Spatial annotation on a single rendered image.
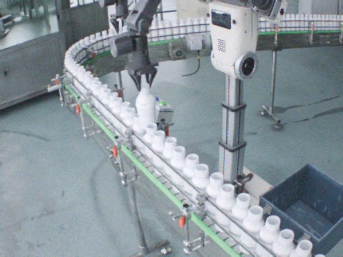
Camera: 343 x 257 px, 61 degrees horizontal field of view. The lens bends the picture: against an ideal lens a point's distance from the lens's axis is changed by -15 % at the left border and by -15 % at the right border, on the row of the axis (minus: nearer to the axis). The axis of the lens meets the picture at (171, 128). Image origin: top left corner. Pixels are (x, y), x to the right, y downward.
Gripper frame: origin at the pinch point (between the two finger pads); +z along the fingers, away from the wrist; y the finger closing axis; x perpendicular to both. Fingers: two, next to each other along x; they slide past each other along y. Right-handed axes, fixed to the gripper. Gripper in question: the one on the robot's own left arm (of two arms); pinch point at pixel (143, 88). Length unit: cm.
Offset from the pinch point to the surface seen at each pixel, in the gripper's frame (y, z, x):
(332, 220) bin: 51, 54, -62
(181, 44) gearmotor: 93, 31, 115
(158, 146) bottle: -3.4, 16.6, -12.9
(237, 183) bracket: 8.1, 20.5, -40.8
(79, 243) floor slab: -36, 129, 61
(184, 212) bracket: -12.4, 20.1, -41.1
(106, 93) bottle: -2.5, 13.3, 32.7
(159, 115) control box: 11.4, 20.5, 11.5
